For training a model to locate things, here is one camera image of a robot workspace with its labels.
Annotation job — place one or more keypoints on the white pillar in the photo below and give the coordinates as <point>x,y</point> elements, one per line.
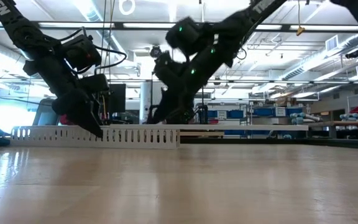
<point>145,99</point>

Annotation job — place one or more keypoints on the yellow hanging tag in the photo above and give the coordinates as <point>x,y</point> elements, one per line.
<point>300,30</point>

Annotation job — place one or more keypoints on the grey chair back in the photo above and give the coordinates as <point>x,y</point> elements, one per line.
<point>43,115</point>

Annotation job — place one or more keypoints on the white ceiling vent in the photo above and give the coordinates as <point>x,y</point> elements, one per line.
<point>331,43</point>

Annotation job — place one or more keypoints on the small black ceiling camera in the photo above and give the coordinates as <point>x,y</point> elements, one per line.
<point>352,54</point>

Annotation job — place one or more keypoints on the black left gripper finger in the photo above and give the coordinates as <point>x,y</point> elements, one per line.
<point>76,107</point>
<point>98,115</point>

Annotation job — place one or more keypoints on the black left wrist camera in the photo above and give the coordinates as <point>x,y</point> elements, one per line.
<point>93,83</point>

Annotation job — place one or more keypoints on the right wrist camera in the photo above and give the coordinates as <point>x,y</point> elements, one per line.
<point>166,68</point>

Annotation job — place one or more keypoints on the shelf rack with blue bins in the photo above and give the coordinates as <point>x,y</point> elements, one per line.
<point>263,112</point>

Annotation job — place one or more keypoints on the black background robot arm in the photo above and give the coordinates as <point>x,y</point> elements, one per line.
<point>202,115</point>

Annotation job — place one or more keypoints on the wooden background table board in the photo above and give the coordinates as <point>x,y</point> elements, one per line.
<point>204,133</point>

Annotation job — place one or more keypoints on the black monitor screen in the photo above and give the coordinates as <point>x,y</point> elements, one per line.
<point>118,99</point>

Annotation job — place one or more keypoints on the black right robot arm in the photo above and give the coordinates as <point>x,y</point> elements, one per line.
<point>244,21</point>

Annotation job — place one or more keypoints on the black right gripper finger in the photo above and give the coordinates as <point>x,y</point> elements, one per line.
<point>155,118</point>
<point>176,110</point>

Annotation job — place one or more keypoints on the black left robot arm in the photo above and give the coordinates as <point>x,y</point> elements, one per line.
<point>20,28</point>

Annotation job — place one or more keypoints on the black gantry frame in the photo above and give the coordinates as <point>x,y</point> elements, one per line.
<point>203,99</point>

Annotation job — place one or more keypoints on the round black ceiling camera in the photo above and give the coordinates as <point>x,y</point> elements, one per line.
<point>155,51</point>

